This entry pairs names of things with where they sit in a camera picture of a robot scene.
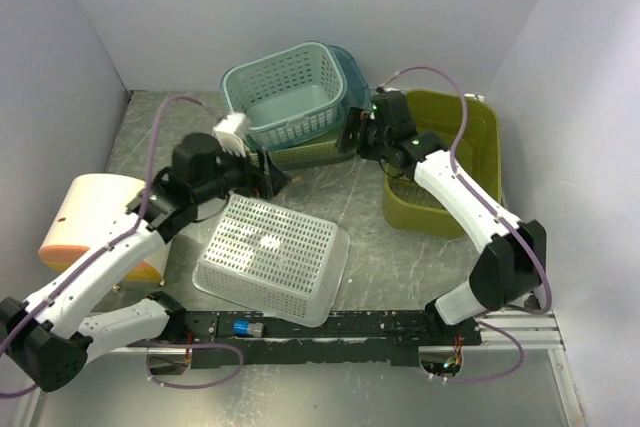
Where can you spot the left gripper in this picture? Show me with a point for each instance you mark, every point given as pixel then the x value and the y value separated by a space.
pixel 264 181

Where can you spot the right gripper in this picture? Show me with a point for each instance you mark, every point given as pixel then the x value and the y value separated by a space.
pixel 353 124

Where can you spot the pale green shallow basket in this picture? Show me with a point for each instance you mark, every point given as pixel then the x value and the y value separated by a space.
pixel 310 149

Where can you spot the teal transparent tub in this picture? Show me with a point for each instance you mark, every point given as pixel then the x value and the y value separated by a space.
pixel 357 87

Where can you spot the light blue perforated basket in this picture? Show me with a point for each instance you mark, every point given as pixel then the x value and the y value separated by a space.
pixel 285 92

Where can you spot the white perforated basket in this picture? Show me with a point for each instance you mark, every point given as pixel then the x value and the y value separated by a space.
pixel 274 260

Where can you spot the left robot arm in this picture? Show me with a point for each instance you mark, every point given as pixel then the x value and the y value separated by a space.
pixel 50 335

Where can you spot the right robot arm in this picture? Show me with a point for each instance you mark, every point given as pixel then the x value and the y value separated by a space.
pixel 511 252

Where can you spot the dark grey tray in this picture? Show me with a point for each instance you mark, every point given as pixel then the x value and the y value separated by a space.
pixel 340 158

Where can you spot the blue grey connector plug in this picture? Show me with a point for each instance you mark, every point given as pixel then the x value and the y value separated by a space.
pixel 248 329

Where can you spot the cream cylindrical drum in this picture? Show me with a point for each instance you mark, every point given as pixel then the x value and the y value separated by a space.
pixel 87 215

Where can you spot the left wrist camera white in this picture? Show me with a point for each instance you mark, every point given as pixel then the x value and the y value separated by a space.
pixel 231 132

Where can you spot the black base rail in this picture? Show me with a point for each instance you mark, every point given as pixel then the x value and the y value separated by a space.
pixel 387 336

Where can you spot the aluminium extrusion frame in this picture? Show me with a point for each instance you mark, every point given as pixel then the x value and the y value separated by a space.
pixel 517 376

